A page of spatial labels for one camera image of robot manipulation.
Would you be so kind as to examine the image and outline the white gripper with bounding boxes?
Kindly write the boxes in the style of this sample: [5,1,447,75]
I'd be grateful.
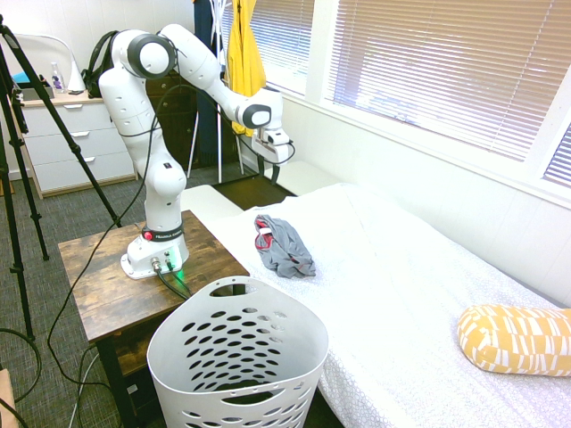
[251,128,294,186]

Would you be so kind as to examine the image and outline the grey clothes with red trim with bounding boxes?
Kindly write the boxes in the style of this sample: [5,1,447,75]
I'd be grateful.
[253,214,318,279]

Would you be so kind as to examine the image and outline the white perforated laundry basket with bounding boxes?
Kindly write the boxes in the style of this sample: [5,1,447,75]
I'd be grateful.
[146,276,330,428]

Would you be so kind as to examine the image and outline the white low bench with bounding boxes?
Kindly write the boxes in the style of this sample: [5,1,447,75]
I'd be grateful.
[262,160,341,196]

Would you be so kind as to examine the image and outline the white coat rack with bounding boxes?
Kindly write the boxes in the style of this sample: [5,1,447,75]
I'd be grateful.
[186,0,246,184]

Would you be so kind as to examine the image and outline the dark wooden dresser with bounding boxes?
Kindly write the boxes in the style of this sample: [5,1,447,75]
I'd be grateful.
[145,73,240,175]

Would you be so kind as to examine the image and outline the yellow hanging garment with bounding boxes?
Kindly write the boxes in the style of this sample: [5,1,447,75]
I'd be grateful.
[225,0,268,137]

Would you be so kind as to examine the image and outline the narrow window blinds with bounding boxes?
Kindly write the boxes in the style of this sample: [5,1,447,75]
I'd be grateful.
[220,0,316,97]

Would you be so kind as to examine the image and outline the navy hanging garment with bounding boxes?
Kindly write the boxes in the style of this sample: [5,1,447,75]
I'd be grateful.
[194,0,224,171]

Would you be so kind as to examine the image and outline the bed with white cover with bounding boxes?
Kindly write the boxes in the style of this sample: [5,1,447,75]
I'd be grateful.
[195,181,571,428]

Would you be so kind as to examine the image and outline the black backpack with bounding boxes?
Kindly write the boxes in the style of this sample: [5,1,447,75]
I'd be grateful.
[82,29,121,99]

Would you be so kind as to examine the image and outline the white drawer dresser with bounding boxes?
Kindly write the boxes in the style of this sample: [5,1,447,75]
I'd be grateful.
[17,93,138,201]

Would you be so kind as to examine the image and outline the rustic wooden side table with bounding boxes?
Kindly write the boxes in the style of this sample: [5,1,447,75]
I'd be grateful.
[57,209,251,428]

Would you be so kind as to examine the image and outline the wide window blinds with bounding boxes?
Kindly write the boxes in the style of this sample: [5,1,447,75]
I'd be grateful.
[324,0,571,162]

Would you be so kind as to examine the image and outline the white desk lamp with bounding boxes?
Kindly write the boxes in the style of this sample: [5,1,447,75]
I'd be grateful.
[15,33,87,95]

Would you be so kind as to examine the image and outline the clear plastic bottle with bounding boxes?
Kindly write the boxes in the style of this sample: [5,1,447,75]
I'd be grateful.
[49,61,67,95]

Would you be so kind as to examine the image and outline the grey box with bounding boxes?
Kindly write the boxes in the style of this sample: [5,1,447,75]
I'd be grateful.
[12,86,55,103]

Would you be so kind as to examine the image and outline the small window blinds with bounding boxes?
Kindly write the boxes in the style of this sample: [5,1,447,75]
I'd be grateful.
[542,124,571,183]

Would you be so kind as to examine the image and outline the yellow white patterned pillow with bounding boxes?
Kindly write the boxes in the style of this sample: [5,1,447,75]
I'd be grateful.
[456,303,571,378]

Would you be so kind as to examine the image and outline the brown cardboard piece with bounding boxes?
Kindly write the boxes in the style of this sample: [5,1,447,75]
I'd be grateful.
[0,367,18,428]

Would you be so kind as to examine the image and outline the black base cable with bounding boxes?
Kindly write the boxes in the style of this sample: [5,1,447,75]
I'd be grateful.
[169,266,194,296]
[155,268,191,299]

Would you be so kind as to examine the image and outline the black camera tripod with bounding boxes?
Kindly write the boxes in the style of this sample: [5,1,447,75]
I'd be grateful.
[0,12,124,342]

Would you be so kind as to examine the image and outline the long black arm cable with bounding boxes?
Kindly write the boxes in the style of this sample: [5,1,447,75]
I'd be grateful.
[46,35,200,428]

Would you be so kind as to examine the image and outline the grey floor cable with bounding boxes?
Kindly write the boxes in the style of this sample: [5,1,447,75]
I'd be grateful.
[66,351,99,428]

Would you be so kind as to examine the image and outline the black floor cable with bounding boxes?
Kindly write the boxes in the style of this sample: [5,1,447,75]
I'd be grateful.
[0,328,43,402]

